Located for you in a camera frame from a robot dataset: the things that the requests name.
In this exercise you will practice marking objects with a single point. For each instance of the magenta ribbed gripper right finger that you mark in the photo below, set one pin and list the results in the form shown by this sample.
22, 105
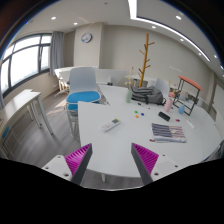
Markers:
152, 166

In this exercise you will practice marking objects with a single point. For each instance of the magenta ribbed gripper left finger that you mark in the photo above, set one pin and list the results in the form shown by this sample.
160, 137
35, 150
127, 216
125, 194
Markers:
72, 166

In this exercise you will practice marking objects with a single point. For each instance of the white remote control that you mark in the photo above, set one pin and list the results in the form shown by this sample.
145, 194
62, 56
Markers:
110, 125

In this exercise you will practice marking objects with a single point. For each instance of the black rectangular case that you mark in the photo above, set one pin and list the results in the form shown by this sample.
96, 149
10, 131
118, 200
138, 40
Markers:
164, 116

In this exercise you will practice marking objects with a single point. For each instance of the black marker pen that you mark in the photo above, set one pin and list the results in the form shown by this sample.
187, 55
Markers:
144, 106

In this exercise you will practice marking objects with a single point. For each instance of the pink bottle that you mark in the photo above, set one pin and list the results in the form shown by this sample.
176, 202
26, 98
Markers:
169, 102

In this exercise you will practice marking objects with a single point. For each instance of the blue bottle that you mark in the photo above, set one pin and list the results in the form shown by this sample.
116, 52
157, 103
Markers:
181, 109

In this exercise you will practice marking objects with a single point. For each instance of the grey backpack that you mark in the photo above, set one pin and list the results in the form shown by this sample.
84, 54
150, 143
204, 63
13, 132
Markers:
148, 95

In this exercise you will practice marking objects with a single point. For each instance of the pale green bottle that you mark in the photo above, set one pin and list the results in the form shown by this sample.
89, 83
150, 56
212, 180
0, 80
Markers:
128, 96

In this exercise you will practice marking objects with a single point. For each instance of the white side desk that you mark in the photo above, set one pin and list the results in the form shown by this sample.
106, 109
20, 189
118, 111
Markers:
17, 104

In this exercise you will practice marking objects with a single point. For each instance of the white chair blue seat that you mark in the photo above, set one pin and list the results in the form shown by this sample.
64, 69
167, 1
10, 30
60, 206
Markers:
72, 104

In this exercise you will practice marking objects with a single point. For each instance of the yellow wooden coat stand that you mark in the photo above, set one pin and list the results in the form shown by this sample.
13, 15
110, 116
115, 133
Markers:
146, 59

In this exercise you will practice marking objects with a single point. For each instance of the grey curtain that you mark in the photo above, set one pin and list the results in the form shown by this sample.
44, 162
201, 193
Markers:
56, 51

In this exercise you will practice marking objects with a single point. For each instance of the large window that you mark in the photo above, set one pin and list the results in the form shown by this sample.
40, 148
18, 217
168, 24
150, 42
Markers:
24, 59

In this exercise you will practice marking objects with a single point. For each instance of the round wall clock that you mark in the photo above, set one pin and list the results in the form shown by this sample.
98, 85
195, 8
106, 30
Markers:
86, 38

